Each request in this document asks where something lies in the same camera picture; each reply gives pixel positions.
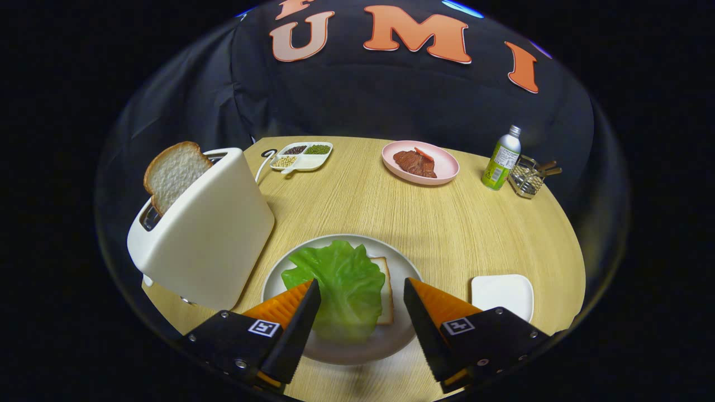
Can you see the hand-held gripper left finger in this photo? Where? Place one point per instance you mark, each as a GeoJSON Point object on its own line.
{"type": "Point", "coordinates": [296, 335]}

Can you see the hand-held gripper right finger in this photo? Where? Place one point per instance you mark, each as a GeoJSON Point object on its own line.
{"type": "Point", "coordinates": [427, 335]}

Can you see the green lettuce leaf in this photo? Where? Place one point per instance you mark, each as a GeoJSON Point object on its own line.
{"type": "Point", "coordinates": [341, 285]}

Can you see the white bread slice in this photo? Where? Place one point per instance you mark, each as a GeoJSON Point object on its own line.
{"type": "Point", "coordinates": [386, 296]}
{"type": "Point", "coordinates": [176, 173]}

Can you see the white round plate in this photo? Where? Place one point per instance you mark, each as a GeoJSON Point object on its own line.
{"type": "Point", "coordinates": [402, 268]}

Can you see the white square plate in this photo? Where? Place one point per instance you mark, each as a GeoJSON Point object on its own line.
{"type": "Point", "coordinates": [503, 293]}

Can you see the white toaster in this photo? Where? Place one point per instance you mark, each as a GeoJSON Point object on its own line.
{"type": "Point", "coordinates": [206, 240]}

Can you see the pink plate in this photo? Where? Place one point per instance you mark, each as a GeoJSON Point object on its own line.
{"type": "Point", "coordinates": [447, 164]}

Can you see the brown meat slice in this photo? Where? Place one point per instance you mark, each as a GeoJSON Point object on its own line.
{"type": "Point", "coordinates": [413, 163]}

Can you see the white divided dish with beans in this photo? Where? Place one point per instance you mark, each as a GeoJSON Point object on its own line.
{"type": "Point", "coordinates": [310, 163]}

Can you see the red sausage piece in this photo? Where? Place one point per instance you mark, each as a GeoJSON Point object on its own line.
{"type": "Point", "coordinates": [424, 154]}

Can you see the silver bottle with green label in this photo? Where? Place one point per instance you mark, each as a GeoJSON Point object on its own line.
{"type": "Point", "coordinates": [500, 164]}

